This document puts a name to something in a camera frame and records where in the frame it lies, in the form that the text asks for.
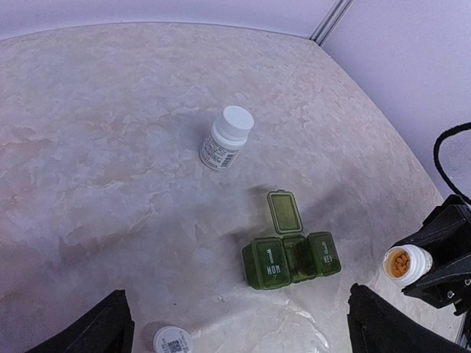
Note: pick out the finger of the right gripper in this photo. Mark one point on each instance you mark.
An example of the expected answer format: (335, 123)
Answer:
(445, 233)
(444, 284)

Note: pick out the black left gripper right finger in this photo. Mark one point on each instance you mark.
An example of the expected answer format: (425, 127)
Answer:
(377, 326)

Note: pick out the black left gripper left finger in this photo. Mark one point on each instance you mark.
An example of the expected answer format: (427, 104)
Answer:
(107, 327)

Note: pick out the white pill bottle with code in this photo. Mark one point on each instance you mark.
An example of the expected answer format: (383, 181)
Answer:
(421, 262)

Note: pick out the orange pills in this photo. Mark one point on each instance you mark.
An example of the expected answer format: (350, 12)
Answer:
(400, 265)

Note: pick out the right aluminium frame post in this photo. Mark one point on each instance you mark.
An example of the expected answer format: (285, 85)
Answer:
(330, 21)

